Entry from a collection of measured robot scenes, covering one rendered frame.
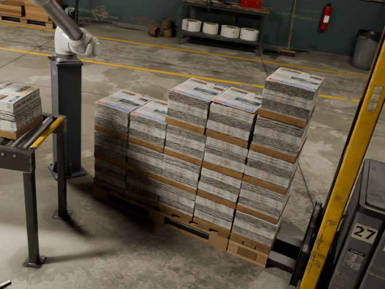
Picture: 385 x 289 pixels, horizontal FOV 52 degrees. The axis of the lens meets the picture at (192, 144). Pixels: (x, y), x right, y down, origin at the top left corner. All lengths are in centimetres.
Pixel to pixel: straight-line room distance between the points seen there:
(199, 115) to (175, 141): 28
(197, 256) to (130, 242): 48
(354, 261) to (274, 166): 70
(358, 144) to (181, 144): 113
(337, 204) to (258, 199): 55
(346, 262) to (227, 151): 96
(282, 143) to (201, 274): 102
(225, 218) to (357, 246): 86
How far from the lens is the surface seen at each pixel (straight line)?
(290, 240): 311
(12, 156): 238
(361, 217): 239
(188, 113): 258
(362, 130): 214
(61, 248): 290
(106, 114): 292
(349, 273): 261
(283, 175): 252
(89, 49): 300
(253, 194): 263
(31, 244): 270
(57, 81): 323
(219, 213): 280
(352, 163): 221
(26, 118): 251
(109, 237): 296
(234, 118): 247
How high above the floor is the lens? 192
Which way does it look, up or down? 27 degrees down
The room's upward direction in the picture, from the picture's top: 8 degrees clockwise
